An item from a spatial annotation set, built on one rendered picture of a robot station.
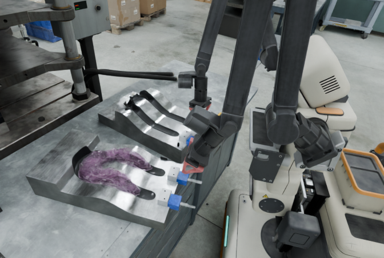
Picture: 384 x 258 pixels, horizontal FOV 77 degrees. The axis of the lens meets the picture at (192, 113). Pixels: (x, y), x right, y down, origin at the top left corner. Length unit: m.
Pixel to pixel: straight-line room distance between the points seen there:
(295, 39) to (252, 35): 0.09
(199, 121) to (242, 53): 0.23
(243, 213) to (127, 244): 0.89
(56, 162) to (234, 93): 0.70
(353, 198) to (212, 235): 0.99
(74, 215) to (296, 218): 0.83
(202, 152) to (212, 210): 1.21
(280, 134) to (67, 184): 0.74
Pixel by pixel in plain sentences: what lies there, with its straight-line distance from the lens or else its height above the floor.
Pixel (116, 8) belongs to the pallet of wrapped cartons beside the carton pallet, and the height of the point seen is 0.43.
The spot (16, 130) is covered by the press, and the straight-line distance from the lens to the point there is 1.44.
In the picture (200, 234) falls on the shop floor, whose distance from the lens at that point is 1.82.
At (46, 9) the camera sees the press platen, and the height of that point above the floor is 1.29.
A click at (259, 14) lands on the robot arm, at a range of 0.54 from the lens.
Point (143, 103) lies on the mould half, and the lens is 1.20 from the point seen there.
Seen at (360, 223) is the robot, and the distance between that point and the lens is 1.16.
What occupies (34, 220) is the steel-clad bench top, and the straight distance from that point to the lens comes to 1.04.
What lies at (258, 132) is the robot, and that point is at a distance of 0.94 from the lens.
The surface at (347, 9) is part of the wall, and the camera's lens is 7.30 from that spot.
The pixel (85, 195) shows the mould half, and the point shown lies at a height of 0.88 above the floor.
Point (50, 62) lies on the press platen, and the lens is 1.43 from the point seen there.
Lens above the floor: 1.62
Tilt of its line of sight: 37 degrees down
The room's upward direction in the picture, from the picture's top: 6 degrees clockwise
